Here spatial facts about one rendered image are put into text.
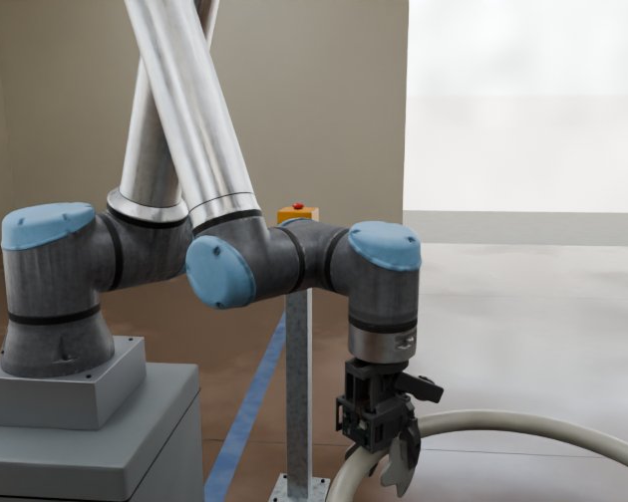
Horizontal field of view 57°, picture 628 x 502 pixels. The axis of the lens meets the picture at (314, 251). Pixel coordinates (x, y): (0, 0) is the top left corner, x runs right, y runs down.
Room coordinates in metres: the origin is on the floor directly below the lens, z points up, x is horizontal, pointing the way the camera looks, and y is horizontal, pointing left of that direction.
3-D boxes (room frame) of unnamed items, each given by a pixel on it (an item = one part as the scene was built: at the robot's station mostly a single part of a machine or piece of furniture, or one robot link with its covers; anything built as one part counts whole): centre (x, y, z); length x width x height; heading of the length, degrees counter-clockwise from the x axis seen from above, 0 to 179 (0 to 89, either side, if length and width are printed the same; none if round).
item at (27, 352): (1.00, 0.46, 0.99); 0.19 x 0.19 x 0.10
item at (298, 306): (1.96, 0.05, 0.54); 0.20 x 0.20 x 1.09; 79
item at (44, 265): (1.00, 0.45, 1.12); 0.17 x 0.15 x 0.18; 137
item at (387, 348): (0.72, -0.09, 1.07); 0.10 x 0.09 x 0.05; 40
